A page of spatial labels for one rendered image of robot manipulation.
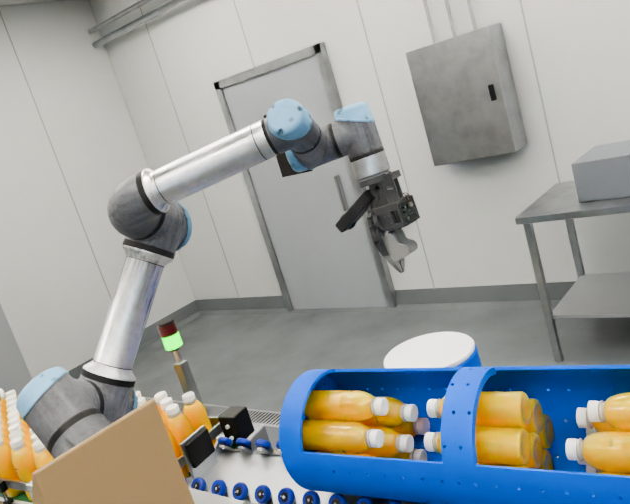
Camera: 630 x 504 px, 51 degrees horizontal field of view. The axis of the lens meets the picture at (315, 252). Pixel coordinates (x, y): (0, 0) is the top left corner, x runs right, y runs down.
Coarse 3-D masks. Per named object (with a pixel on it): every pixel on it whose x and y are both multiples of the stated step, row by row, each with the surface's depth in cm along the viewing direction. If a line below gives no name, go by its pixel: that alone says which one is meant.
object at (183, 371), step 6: (186, 360) 237; (174, 366) 236; (180, 366) 235; (186, 366) 237; (180, 372) 236; (186, 372) 236; (180, 378) 237; (186, 378) 236; (192, 378) 238; (186, 384) 236; (192, 384) 238; (186, 390) 238; (192, 390) 238; (198, 396) 240
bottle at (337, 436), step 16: (304, 432) 152; (320, 432) 150; (336, 432) 147; (352, 432) 145; (368, 432) 145; (304, 448) 153; (320, 448) 150; (336, 448) 148; (352, 448) 145; (368, 448) 146
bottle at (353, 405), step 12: (312, 396) 156; (324, 396) 154; (336, 396) 152; (348, 396) 150; (360, 396) 149; (372, 396) 150; (312, 408) 155; (324, 408) 153; (336, 408) 151; (348, 408) 149; (360, 408) 148; (372, 408) 147; (348, 420) 150; (360, 420) 149
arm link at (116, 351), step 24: (168, 216) 141; (144, 240) 141; (168, 240) 144; (144, 264) 143; (120, 288) 143; (144, 288) 143; (120, 312) 141; (144, 312) 144; (120, 336) 141; (96, 360) 141; (120, 360) 141; (96, 384) 138; (120, 384) 140; (120, 408) 141
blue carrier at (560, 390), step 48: (336, 384) 169; (384, 384) 161; (432, 384) 154; (480, 384) 129; (528, 384) 141; (576, 384) 135; (624, 384) 130; (288, 432) 148; (576, 432) 139; (336, 480) 144; (384, 480) 136; (432, 480) 129; (480, 480) 123; (528, 480) 118; (576, 480) 113; (624, 480) 108
